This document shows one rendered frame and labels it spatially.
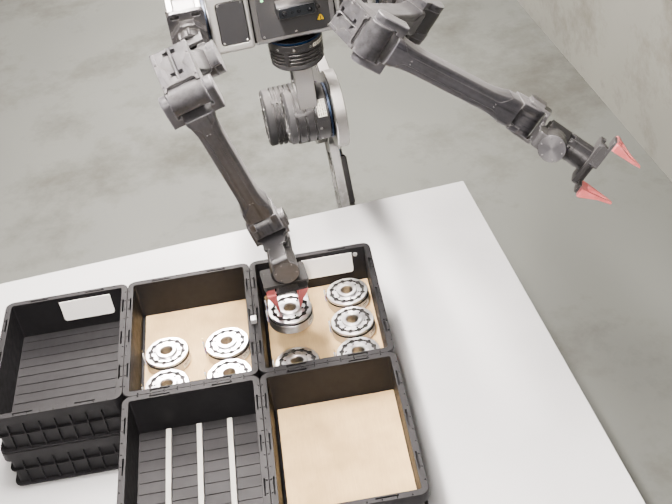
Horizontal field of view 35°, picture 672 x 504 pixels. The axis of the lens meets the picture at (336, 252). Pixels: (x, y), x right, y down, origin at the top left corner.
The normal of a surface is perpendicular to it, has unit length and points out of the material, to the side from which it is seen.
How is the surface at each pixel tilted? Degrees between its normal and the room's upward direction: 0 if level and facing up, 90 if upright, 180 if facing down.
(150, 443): 0
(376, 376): 90
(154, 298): 90
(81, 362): 0
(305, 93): 90
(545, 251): 0
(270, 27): 90
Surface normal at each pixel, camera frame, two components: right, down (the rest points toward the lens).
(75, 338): -0.12, -0.78
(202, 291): 0.12, 0.60
